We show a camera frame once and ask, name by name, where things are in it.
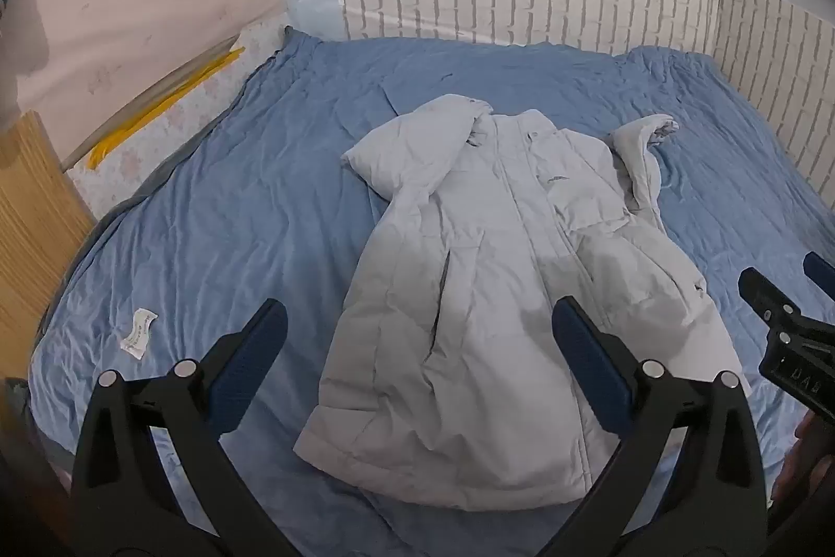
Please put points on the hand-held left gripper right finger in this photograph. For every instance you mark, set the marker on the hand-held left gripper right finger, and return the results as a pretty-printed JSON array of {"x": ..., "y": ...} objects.
[{"x": 587, "y": 355}]

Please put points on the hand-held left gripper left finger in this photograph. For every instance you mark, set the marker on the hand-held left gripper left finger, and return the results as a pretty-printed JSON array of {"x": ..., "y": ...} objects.
[{"x": 254, "y": 348}]

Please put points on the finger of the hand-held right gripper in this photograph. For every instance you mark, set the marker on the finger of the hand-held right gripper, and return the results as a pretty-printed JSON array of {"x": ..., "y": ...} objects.
[
  {"x": 822, "y": 268},
  {"x": 766, "y": 296}
]

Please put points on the light grey padded jacket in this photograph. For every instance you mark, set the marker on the light grey padded jacket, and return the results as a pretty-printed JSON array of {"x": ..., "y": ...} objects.
[{"x": 489, "y": 270}]

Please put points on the person's right hand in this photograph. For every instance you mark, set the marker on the person's right hand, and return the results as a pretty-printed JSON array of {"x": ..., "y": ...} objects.
[{"x": 812, "y": 452}]

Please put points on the white paper tag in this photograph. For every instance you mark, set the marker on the white paper tag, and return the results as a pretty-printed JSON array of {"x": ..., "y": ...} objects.
[{"x": 139, "y": 334}]

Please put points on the blue bed sheet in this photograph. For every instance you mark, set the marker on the blue bed sheet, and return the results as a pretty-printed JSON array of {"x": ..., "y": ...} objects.
[{"x": 261, "y": 191}]

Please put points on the wooden bed board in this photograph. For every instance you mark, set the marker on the wooden bed board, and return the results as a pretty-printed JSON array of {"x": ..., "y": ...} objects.
[{"x": 32, "y": 217}]

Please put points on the yellow strip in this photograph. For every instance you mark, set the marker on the yellow strip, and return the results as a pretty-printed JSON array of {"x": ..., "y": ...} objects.
[{"x": 163, "y": 103}]

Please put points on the floral mattress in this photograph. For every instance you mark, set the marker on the floral mattress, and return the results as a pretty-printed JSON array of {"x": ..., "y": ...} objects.
[{"x": 215, "y": 80}]

